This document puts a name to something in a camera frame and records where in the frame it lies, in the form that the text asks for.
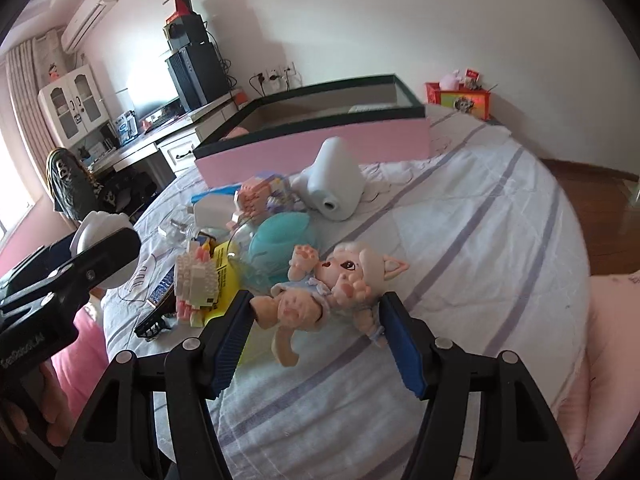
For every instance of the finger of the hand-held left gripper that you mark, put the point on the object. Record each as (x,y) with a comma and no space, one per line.
(107,252)
(47,255)

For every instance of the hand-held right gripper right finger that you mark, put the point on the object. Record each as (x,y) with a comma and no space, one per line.
(406,355)

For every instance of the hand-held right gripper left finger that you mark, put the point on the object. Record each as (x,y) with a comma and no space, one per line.
(229,347)

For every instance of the white round plastic toy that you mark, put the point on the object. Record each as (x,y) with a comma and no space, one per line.
(97,221)

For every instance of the yellow highlighter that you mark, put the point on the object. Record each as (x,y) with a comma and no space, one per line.
(225,280)

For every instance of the white and pink block figure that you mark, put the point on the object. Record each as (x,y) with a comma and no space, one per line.
(197,275)

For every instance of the small doll with cat ears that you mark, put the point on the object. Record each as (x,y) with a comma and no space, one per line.
(300,305)

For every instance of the teal plastic toy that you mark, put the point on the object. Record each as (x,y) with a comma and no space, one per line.
(277,240)

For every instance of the white toy camera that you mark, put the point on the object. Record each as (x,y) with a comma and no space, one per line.
(335,175)

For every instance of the pink tray with dark rim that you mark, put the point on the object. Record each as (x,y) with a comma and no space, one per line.
(310,145)

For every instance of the person's left hand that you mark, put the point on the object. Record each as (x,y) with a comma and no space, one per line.
(56,425)

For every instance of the black office chair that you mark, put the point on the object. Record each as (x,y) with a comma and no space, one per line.
(120,190)

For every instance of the pink blanket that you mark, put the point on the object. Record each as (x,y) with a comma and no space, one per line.
(80,360)

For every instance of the clear glass bottle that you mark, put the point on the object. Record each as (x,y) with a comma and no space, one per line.
(175,228)

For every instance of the black printed jacket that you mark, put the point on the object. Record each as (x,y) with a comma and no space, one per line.
(70,185)

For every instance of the white desk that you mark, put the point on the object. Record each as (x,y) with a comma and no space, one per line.
(175,152)

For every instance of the blue and white box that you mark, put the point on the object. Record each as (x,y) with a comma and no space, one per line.
(125,127)

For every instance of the blue highlighter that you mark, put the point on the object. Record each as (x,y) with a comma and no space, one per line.
(220,191)

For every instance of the beige curtain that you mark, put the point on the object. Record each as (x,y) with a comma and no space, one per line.
(25,110)

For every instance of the white glass-door cabinet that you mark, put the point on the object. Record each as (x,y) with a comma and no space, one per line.
(70,105)

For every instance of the computer monitor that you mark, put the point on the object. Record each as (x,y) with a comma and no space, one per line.
(155,100)

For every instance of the cartoon doll curtain decoration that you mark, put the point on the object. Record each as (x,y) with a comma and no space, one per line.
(52,72)

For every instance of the black computer tower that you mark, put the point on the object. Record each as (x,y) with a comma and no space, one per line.
(195,75)

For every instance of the pale pink printed cloth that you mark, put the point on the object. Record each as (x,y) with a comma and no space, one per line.
(615,360)

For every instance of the white air conditioner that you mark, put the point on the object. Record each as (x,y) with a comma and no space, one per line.
(87,17)

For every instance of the black speaker box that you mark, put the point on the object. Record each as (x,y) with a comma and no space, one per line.
(187,30)

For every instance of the red printed box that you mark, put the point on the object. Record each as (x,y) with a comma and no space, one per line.
(460,102)

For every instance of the red triangular box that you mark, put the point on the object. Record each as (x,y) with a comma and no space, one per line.
(181,5)

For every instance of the pink plush toy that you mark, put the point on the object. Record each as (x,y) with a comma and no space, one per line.
(452,78)

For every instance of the red card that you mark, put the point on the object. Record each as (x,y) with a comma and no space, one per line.
(472,77)

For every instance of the white wall socket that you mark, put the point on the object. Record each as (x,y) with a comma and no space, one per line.
(275,72)

